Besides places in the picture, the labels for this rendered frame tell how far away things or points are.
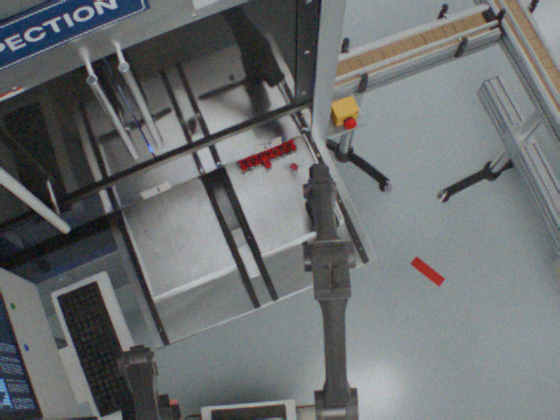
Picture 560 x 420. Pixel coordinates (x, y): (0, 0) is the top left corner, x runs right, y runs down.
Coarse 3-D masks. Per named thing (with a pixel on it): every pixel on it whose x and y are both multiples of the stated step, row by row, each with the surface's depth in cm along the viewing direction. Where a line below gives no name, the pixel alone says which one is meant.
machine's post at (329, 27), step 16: (320, 0) 136; (336, 0) 137; (320, 16) 142; (336, 16) 144; (320, 32) 148; (336, 32) 151; (320, 48) 155; (336, 48) 158; (320, 64) 163; (336, 64) 167; (320, 80) 172; (320, 96) 182; (320, 112) 193; (320, 128) 205
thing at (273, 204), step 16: (304, 144) 215; (288, 160) 214; (304, 160) 214; (240, 176) 213; (256, 176) 213; (272, 176) 213; (288, 176) 213; (304, 176) 212; (240, 192) 212; (256, 192) 211; (272, 192) 211; (288, 192) 211; (256, 208) 210; (272, 208) 210; (288, 208) 210; (304, 208) 210; (336, 208) 209; (256, 224) 209; (272, 224) 209; (288, 224) 209; (304, 224) 209; (256, 240) 205; (272, 240) 208; (288, 240) 207
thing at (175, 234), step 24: (168, 192) 212; (192, 192) 212; (144, 216) 210; (168, 216) 210; (192, 216) 210; (144, 240) 208; (168, 240) 208; (192, 240) 208; (216, 240) 208; (144, 264) 206; (168, 264) 206; (192, 264) 206; (216, 264) 206; (168, 288) 204
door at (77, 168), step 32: (96, 64) 126; (32, 96) 126; (64, 96) 131; (0, 128) 131; (32, 128) 137; (64, 128) 143; (96, 128) 149; (0, 160) 144; (32, 160) 150; (64, 160) 157; (96, 160) 165; (128, 160) 173; (0, 192) 158; (32, 192) 166; (64, 192) 174; (0, 224) 175
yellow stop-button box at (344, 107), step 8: (336, 96) 203; (344, 96) 203; (352, 96) 203; (336, 104) 202; (344, 104) 202; (352, 104) 202; (336, 112) 202; (344, 112) 202; (352, 112) 202; (336, 120) 203; (344, 120) 204
